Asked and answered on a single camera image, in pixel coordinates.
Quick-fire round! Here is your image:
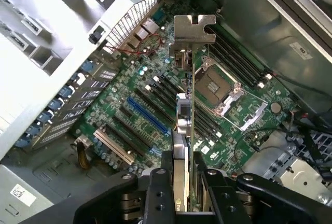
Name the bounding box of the black cable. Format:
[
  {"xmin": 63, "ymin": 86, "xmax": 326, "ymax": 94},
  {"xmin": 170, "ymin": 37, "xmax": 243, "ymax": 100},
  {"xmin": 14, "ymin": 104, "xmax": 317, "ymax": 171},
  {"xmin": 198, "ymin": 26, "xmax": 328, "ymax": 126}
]
[{"xmin": 269, "ymin": 72, "xmax": 332, "ymax": 97}]

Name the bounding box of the grey metal disk bay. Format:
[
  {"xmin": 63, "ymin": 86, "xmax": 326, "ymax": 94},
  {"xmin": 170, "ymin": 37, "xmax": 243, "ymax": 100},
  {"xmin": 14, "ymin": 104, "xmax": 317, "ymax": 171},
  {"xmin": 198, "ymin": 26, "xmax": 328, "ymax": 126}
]
[{"xmin": 241, "ymin": 130, "xmax": 332, "ymax": 204}]

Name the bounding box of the black expansion slot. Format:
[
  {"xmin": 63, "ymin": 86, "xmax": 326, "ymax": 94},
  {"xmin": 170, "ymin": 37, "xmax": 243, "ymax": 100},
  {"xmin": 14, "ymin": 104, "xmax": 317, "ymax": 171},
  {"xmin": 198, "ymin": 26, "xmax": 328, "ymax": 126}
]
[
  {"xmin": 134, "ymin": 86, "xmax": 176, "ymax": 124},
  {"xmin": 153, "ymin": 75, "xmax": 182, "ymax": 108},
  {"xmin": 105, "ymin": 123, "xmax": 146, "ymax": 157}
]

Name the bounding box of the grey metal PC case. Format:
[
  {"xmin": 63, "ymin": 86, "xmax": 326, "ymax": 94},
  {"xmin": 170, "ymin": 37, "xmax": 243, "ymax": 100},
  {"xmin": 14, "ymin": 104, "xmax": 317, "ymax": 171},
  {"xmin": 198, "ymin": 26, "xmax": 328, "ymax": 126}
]
[{"xmin": 0, "ymin": 0, "xmax": 332, "ymax": 224}]

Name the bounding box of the blue expansion slot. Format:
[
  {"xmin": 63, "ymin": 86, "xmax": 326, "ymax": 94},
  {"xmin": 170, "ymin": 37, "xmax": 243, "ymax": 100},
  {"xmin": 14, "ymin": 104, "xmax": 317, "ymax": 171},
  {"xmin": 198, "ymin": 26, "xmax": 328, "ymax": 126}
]
[{"xmin": 126, "ymin": 96, "xmax": 169, "ymax": 136}]

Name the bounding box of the yellow flat ribbon cable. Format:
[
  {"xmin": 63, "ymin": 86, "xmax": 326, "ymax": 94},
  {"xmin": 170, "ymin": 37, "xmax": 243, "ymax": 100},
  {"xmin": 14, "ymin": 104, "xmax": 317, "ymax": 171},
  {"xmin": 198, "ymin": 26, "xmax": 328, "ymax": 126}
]
[{"xmin": 76, "ymin": 141, "xmax": 91, "ymax": 170}]

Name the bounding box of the black RAM slot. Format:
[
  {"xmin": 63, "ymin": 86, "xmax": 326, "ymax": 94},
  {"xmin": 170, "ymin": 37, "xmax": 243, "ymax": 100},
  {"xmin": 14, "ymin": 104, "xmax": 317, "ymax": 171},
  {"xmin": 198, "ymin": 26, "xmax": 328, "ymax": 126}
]
[
  {"xmin": 207, "ymin": 25, "xmax": 273, "ymax": 79},
  {"xmin": 206, "ymin": 43, "xmax": 265, "ymax": 89}
]

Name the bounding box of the red thin wire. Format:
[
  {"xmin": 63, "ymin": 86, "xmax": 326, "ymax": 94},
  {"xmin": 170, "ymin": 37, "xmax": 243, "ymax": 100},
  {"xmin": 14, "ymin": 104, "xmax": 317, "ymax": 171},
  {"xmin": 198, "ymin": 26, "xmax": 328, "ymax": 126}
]
[{"xmin": 106, "ymin": 34, "xmax": 164, "ymax": 55}]

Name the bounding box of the white expansion slot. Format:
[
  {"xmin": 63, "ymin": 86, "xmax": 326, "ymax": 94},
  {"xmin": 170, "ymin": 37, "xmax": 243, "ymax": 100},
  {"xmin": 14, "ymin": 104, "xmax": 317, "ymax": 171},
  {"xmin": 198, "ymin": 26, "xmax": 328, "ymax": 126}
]
[{"xmin": 93, "ymin": 129, "xmax": 135, "ymax": 165}]

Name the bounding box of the perforated slot cover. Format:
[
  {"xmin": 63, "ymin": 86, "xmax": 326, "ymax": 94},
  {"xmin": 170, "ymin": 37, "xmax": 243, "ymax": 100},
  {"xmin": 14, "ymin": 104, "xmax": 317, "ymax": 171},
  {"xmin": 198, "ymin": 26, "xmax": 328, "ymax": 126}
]
[
  {"xmin": 89, "ymin": 78, "xmax": 109, "ymax": 91},
  {"xmin": 77, "ymin": 89, "xmax": 102, "ymax": 103},
  {"xmin": 97, "ymin": 68, "xmax": 119, "ymax": 81}
]

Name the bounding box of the blue slot retention clip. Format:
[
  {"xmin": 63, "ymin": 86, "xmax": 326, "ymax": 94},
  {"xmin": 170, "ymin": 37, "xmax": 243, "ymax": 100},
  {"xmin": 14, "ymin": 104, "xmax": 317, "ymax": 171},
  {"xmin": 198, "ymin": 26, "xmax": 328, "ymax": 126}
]
[
  {"xmin": 58, "ymin": 83, "xmax": 76, "ymax": 99},
  {"xmin": 48, "ymin": 96, "xmax": 65, "ymax": 111},
  {"xmin": 36, "ymin": 110, "xmax": 54, "ymax": 125},
  {"xmin": 80, "ymin": 60, "xmax": 98, "ymax": 75},
  {"xmin": 15, "ymin": 127, "xmax": 42, "ymax": 148}
]

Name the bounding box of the white label sticker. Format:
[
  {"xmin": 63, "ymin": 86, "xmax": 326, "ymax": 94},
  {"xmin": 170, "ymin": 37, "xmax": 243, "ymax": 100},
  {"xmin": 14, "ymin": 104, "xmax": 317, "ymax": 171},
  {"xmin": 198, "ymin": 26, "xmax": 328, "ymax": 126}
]
[{"xmin": 288, "ymin": 40, "xmax": 313, "ymax": 60}]

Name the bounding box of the CPU socket with metal frame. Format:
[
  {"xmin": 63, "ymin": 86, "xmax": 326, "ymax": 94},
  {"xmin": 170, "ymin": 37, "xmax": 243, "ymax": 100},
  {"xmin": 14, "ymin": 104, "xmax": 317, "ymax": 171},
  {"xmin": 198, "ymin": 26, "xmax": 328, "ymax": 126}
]
[{"xmin": 193, "ymin": 57, "xmax": 268, "ymax": 132}]

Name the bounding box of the white barcode sticker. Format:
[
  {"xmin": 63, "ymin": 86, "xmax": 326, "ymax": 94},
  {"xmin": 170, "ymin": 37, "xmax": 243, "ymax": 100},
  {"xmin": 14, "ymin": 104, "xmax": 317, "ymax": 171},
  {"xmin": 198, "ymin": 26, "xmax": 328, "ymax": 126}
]
[{"xmin": 9, "ymin": 184, "xmax": 37, "ymax": 206}]

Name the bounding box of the green motherboard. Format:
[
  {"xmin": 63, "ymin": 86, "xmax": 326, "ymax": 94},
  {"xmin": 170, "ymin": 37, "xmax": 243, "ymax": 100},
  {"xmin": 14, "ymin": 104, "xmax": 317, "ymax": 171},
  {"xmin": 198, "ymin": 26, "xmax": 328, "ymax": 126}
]
[{"xmin": 74, "ymin": 0, "xmax": 299, "ymax": 175}]

